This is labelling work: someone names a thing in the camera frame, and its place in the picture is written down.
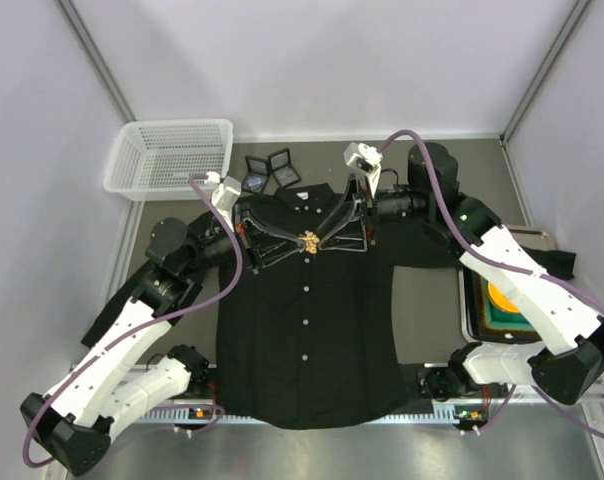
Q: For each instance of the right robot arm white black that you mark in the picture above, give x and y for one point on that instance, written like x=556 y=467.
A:
x=430 y=223

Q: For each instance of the metal tray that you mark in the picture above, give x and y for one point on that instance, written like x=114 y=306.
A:
x=529 y=237

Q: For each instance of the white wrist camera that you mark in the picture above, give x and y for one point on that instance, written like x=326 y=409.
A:
x=226 y=192
x=365 y=160

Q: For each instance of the green black mat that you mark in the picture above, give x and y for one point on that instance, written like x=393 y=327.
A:
x=486 y=321

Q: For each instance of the aluminium rail frame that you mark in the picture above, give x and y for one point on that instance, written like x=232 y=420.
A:
x=522 y=394

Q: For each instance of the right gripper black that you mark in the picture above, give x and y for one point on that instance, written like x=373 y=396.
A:
x=369 y=215

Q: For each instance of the black box gold brooch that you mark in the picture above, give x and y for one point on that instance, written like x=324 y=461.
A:
x=282 y=168

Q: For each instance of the black button shirt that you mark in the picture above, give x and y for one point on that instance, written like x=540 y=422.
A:
x=308 y=342

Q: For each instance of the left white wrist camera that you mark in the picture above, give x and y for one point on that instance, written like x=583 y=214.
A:
x=226 y=192

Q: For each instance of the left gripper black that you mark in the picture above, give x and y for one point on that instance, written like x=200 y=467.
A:
x=245 y=240

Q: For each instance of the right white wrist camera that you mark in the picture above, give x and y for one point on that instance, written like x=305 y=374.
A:
x=365 y=160

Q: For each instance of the grey slotted cable duct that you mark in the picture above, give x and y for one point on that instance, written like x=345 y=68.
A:
x=436 y=414

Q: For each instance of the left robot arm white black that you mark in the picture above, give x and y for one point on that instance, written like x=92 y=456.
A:
x=78 y=420

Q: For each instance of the orange bowl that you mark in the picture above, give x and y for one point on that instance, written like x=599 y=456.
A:
x=500 y=301

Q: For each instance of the white perforated plastic basket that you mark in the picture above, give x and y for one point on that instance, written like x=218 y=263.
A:
x=153 y=160

